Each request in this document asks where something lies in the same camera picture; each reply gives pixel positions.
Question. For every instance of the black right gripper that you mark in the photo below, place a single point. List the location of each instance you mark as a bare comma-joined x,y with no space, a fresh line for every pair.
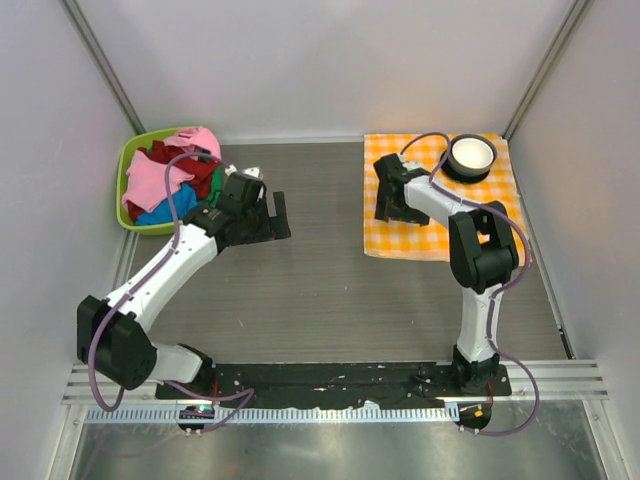
392,198

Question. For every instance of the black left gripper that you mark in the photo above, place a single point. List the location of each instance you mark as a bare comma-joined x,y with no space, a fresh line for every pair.
270,220

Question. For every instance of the orange checkered cloth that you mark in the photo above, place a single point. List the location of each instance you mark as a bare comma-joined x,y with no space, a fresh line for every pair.
398,240

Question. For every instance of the pink t shirt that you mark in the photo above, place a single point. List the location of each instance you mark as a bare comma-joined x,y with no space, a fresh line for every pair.
194,140
146,187

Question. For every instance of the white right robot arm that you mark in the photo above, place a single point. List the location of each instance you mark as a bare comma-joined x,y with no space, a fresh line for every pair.
482,257

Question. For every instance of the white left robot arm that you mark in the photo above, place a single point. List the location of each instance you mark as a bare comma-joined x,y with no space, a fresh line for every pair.
112,333

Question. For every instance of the green t shirt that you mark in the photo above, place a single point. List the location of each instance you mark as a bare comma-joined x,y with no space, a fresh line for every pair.
213,188

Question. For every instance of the blue t shirt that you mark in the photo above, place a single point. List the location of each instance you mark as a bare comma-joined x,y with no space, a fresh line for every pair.
184,200

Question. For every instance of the dark red t shirt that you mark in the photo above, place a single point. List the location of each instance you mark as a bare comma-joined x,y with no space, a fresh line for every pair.
163,154

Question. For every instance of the white bowl with dark rim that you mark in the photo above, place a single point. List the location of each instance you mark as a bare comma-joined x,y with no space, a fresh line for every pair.
470,159

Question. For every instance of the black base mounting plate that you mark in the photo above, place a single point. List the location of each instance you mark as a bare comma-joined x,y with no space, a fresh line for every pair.
338,386

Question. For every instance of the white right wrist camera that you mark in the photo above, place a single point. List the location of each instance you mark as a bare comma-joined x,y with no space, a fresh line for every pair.
411,165

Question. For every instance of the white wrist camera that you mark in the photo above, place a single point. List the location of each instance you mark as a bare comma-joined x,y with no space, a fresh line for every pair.
254,172
411,165

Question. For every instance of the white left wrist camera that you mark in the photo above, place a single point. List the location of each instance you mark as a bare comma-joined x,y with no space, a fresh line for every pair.
254,172

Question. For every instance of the white slotted cable duct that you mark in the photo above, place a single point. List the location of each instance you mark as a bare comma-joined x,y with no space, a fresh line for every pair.
198,413

